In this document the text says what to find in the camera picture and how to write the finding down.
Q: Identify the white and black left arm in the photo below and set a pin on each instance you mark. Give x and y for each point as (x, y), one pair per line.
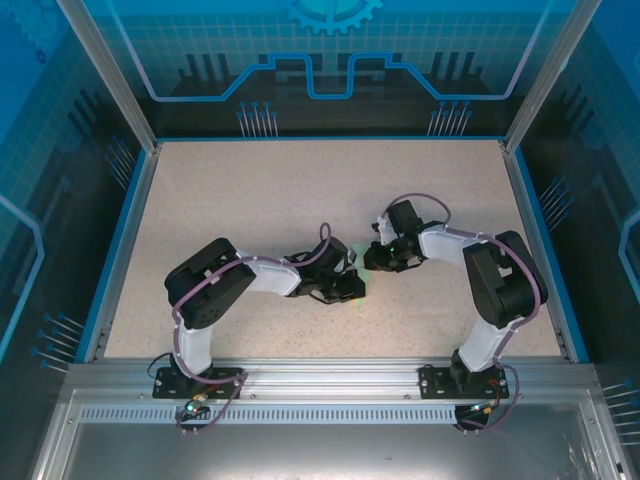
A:
(210, 290)

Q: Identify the aluminium side rail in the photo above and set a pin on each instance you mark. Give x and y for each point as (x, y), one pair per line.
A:
(126, 250)
(534, 250)

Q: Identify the blue edge strip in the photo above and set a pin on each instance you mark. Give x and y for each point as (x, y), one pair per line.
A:
(548, 250)
(114, 250)

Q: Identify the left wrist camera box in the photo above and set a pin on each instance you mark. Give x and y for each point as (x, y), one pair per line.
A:
(352, 257)

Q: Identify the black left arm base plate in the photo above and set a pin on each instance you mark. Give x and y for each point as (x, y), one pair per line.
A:
(225, 387)

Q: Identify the grey metal lower shelf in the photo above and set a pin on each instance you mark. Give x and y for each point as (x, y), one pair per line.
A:
(320, 450)

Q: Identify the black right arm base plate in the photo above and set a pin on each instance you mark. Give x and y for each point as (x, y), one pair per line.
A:
(432, 382)

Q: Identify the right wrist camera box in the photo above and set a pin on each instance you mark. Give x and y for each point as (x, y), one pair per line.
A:
(384, 231)

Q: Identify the aluminium frame post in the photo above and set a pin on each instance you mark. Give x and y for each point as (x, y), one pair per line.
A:
(107, 75)
(550, 75)

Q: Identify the aluminium mounting rail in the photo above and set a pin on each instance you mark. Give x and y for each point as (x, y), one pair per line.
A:
(330, 375)

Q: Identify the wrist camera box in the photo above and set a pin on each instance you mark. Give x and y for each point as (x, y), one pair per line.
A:
(384, 231)
(352, 257)

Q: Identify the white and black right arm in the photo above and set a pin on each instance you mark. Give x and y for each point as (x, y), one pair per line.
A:
(505, 285)

